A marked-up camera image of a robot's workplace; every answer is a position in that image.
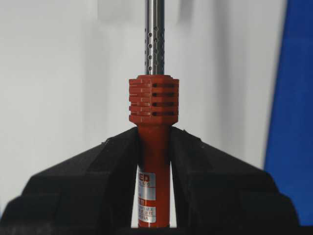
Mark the red handled soldering iron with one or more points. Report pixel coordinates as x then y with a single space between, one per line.
154 108

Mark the white foam board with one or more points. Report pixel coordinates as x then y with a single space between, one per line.
65 66

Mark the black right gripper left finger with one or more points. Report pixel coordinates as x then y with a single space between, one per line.
89 194

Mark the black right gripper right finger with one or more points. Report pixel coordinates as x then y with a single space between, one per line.
216 193

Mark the blue table mat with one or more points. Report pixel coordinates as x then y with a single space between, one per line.
289 154

